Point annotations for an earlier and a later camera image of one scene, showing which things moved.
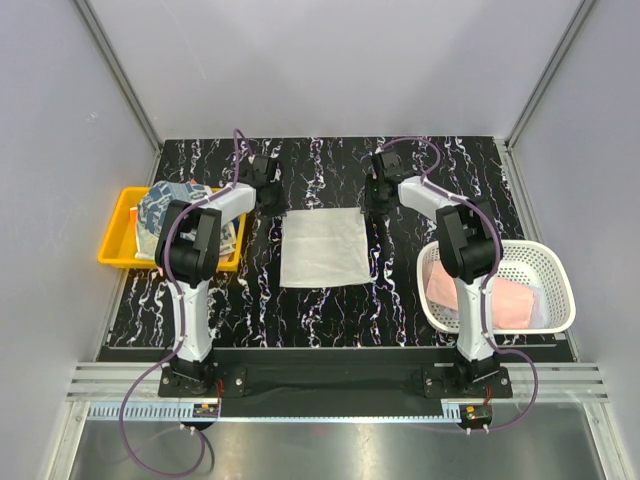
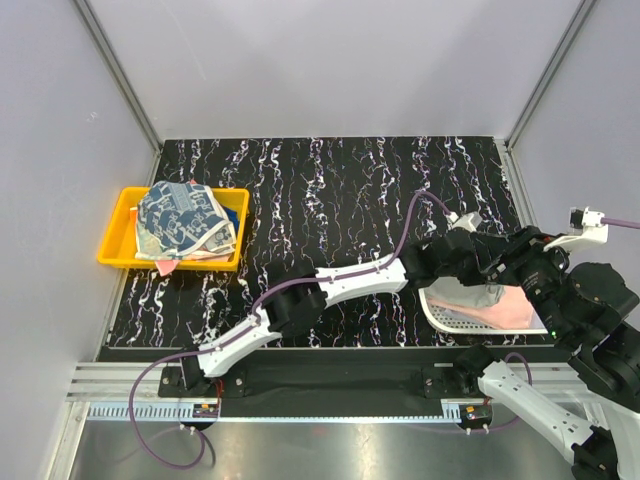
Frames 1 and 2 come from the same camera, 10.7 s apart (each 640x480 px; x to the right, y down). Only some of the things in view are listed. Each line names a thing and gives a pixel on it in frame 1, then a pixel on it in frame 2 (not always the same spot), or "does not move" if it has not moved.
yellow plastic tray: [119, 248] does not move
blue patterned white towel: [151, 203] does not move
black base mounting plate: [336, 376] does not move
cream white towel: [323, 247] to [454, 291]
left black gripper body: [275, 204] to [465, 271]
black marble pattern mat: [248, 307] does not move
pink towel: [512, 302] does not move
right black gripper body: [373, 201] to [535, 270]
